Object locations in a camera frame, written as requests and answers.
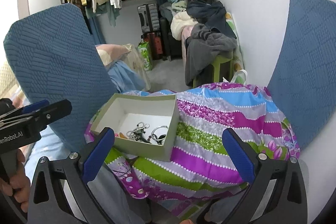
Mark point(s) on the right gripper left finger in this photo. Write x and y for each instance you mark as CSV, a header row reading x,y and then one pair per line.
x,y
83,169

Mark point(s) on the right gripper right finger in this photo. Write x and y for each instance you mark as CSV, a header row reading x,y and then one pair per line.
x,y
246,161

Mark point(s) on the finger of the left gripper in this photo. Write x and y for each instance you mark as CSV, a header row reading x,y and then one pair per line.
x,y
38,120
34,106

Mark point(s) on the orange gourd pendant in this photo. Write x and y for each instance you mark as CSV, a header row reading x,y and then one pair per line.
x,y
121,135

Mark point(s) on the black white patterned bangle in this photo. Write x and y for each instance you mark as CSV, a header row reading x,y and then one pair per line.
x,y
159,134

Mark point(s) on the person's left hand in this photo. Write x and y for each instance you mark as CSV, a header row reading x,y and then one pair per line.
x,y
19,184

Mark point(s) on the colourful striped floral bedsheet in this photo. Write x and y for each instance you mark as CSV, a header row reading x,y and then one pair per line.
x,y
200,168

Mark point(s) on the person's grey trouser leg right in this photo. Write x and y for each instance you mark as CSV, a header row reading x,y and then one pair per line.
x,y
222,208

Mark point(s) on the person's grey trouser leg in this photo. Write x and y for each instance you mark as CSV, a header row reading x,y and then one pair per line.
x,y
117,204
222,208

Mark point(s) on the blue textured pillow left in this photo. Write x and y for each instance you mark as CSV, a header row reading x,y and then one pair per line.
x,y
54,57

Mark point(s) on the blue textured pillow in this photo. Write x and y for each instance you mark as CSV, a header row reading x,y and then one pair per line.
x,y
303,82
54,57

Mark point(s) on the person's grey trouser leg left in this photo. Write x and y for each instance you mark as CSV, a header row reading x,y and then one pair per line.
x,y
117,204

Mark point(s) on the open green cardboard box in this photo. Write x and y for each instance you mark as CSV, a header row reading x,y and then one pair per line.
x,y
123,113

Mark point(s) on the pink beige pillow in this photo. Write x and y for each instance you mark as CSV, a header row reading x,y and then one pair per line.
x,y
109,53

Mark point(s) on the light blue blanket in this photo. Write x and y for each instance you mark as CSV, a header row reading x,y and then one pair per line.
x,y
124,79

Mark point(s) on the blue textured pillow right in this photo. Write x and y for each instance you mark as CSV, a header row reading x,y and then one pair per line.
x,y
303,82

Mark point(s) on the green plastic stool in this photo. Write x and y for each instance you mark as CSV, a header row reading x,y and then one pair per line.
x,y
207,73

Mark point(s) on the green shopping bag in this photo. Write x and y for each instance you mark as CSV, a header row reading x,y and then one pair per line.
x,y
145,51

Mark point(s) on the dark grey hoodie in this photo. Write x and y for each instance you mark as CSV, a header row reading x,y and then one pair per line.
x,y
202,47

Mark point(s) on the red black suitcase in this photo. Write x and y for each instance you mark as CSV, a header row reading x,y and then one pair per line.
x,y
154,40

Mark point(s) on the silver grey suitcase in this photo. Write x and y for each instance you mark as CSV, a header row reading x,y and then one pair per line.
x,y
149,18

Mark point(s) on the dark navy jacket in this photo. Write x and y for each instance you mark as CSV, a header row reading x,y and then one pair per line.
x,y
212,15

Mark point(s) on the cream puffy jacket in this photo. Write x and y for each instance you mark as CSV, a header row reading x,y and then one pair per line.
x,y
179,22

